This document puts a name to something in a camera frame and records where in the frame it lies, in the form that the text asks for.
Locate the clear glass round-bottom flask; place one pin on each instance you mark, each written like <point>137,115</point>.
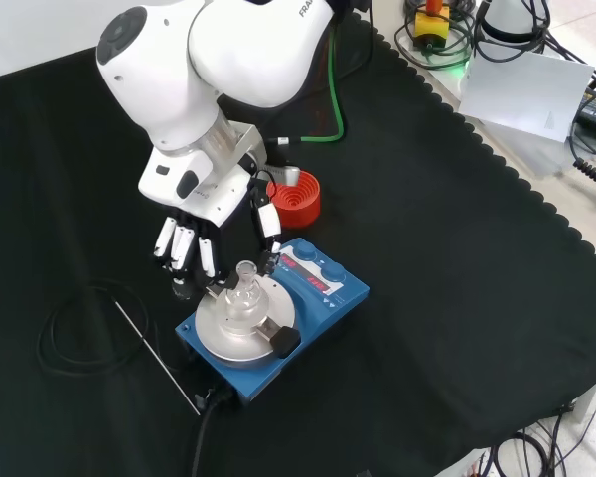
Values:
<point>241,305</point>

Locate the heater with blue base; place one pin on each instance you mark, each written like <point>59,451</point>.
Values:
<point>323,318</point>

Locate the black table cloth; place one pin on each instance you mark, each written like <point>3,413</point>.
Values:
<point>452,298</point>

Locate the thin steel probe rod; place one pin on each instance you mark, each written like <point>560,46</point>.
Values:
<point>154,350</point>

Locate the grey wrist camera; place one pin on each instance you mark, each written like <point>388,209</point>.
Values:
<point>285,174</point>

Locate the pale board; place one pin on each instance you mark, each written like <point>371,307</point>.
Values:
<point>526,94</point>

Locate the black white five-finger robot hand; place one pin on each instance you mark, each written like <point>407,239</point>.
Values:
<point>179,181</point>

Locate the yellow stop button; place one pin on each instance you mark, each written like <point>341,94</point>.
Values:
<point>431,25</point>

